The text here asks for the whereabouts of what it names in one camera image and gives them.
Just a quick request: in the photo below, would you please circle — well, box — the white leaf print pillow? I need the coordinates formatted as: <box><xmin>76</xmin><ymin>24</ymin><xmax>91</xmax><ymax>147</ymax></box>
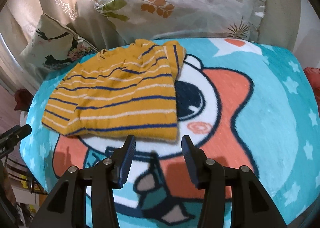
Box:
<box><xmin>94</xmin><ymin>0</ymin><xmax>266</xmax><ymax>43</ymax></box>

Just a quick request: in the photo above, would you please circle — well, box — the white cushion black figure print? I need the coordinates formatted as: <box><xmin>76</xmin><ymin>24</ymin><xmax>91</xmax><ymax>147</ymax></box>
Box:
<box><xmin>20</xmin><ymin>13</ymin><xmax>98</xmax><ymax>71</ymax></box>

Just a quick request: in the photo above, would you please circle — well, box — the red object at right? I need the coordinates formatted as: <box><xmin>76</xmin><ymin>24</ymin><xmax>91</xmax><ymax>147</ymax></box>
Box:
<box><xmin>304</xmin><ymin>67</ymin><xmax>320</xmax><ymax>108</ymax></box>

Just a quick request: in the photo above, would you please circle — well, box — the blue cartoon star blanket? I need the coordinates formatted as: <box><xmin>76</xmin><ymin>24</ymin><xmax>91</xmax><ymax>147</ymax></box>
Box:
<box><xmin>20</xmin><ymin>38</ymin><xmax>319</xmax><ymax>227</ymax></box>

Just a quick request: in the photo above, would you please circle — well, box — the yellow striped sweater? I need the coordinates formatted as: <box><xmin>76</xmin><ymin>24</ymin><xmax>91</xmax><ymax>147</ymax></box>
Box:
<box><xmin>42</xmin><ymin>39</ymin><xmax>186</xmax><ymax>142</ymax></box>

